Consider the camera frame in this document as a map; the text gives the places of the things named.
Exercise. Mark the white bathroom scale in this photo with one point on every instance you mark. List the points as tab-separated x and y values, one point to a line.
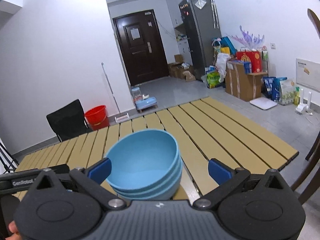
263	103

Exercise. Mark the dark wooden door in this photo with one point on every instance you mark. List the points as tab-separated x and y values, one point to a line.
141	46

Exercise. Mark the red gift box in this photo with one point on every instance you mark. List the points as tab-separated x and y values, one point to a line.
253	57

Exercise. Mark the black camera tripod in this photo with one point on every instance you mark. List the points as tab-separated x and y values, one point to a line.
8	163

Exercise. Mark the large blue bowl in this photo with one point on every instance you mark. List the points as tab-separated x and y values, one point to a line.
146	165

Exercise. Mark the white plastic bag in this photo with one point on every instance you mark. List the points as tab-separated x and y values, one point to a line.
221	62

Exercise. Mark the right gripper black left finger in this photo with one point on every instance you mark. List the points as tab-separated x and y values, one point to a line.
89	180

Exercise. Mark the large cardboard box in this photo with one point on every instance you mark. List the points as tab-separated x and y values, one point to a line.
241	82

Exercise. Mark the green yellow bag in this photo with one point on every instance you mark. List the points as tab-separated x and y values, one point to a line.
213	80

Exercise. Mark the white wifi router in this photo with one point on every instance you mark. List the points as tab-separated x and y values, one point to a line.
302	106

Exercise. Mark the blue pet food bag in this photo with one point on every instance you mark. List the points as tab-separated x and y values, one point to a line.
271	87

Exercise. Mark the red plastic bucket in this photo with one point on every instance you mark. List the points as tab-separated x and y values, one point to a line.
97	117

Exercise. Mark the grey refrigerator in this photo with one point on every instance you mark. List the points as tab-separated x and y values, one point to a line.
201	27

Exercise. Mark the purple wall decoration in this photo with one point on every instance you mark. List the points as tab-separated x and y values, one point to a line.
249	40

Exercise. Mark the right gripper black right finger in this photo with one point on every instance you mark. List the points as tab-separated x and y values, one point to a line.
230	181

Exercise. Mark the white wall board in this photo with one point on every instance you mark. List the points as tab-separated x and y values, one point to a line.
308	74

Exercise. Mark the white green litter bag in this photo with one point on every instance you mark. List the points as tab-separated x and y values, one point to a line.
287	92

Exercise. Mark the blue pet feeder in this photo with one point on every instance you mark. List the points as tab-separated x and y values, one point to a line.
142	102

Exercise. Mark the black folding chair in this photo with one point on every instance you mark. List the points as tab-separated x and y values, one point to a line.
69	121

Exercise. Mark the white mop with pole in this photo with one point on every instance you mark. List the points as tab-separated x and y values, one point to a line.
120	117

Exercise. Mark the person's left hand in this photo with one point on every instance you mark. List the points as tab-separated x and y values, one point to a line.
15	235

